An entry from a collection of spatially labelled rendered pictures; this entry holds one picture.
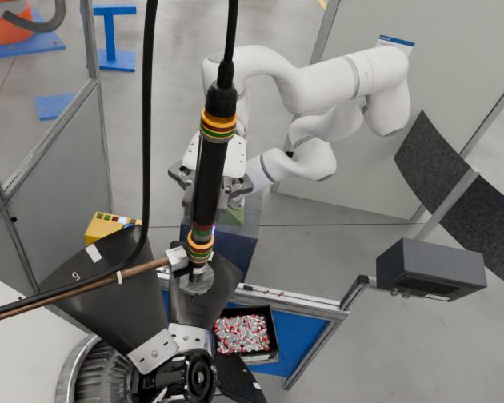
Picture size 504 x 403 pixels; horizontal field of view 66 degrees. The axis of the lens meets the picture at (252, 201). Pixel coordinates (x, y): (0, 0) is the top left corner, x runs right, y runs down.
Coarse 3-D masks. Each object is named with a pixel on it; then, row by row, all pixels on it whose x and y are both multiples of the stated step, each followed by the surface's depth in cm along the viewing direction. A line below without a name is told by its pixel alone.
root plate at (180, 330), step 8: (176, 328) 92; (184, 328) 92; (192, 328) 93; (200, 328) 93; (176, 336) 91; (192, 336) 91; (200, 336) 92; (184, 344) 90; (192, 344) 90; (200, 344) 90
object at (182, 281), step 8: (176, 248) 64; (168, 256) 63; (176, 264) 62; (184, 264) 64; (176, 272) 64; (184, 272) 64; (208, 272) 72; (176, 280) 69; (184, 280) 67; (208, 280) 71; (184, 288) 69; (192, 288) 69; (200, 288) 70; (208, 288) 70
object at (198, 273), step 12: (228, 72) 41; (216, 84) 43; (228, 84) 42; (216, 96) 43; (228, 96) 43; (216, 108) 43; (228, 108) 44; (192, 264) 66; (204, 264) 66; (192, 276) 69
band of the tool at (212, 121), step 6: (204, 108) 46; (204, 114) 45; (234, 114) 47; (204, 120) 45; (210, 120) 49; (216, 120) 49; (222, 120) 49; (228, 120) 49; (234, 120) 46; (204, 126) 46; (216, 126) 45; (222, 126) 45; (228, 126) 45; (216, 132) 45; (222, 132) 45
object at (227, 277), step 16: (224, 272) 106; (240, 272) 110; (176, 288) 98; (224, 288) 103; (176, 304) 95; (192, 304) 96; (208, 304) 97; (224, 304) 99; (176, 320) 92; (192, 320) 93; (208, 320) 94
